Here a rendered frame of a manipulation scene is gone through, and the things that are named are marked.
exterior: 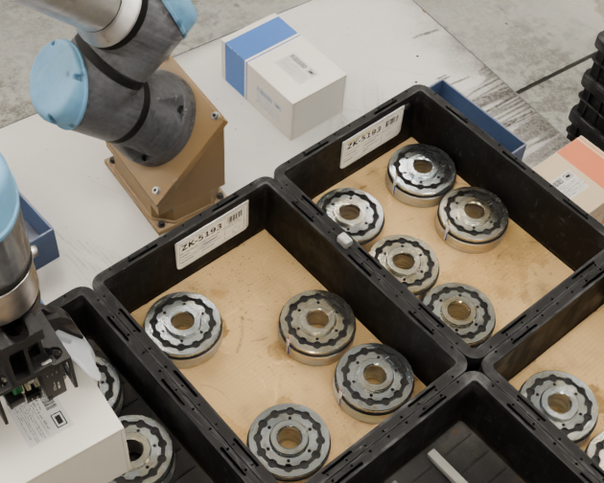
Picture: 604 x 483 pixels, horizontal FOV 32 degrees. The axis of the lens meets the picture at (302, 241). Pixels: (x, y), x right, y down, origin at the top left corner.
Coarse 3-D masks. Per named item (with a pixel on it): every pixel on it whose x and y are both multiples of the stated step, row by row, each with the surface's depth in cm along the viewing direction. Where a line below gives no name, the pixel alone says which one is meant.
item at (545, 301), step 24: (408, 96) 155; (432, 96) 156; (360, 120) 152; (456, 120) 153; (288, 168) 145; (528, 168) 148; (552, 192) 145; (576, 216) 143; (600, 264) 138; (552, 288) 135; (432, 312) 132; (528, 312) 132; (456, 336) 130; (504, 336) 130; (480, 360) 129
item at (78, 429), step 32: (96, 384) 100; (0, 416) 97; (32, 416) 98; (64, 416) 98; (96, 416) 98; (0, 448) 95; (32, 448) 96; (64, 448) 96; (96, 448) 97; (0, 480) 93; (32, 480) 94; (64, 480) 98; (96, 480) 102
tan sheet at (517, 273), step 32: (384, 160) 161; (384, 192) 157; (384, 224) 153; (416, 224) 153; (512, 224) 154; (448, 256) 150; (480, 256) 150; (512, 256) 150; (544, 256) 151; (480, 288) 147; (512, 288) 147; (544, 288) 147
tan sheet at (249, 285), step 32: (224, 256) 148; (256, 256) 148; (288, 256) 148; (192, 288) 144; (224, 288) 144; (256, 288) 145; (288, 288) 145; (320, 288) 145; (224, 320) 141; (256, 320) 142; (224, 352) 138; (256, 352) 138; (224, 384) 135; (256, 384) 135; (288, 384) 136; (320, 384) 136; (416, 384) 137; (224, 416) 132; (256, 416) 133; (320, 416) 133
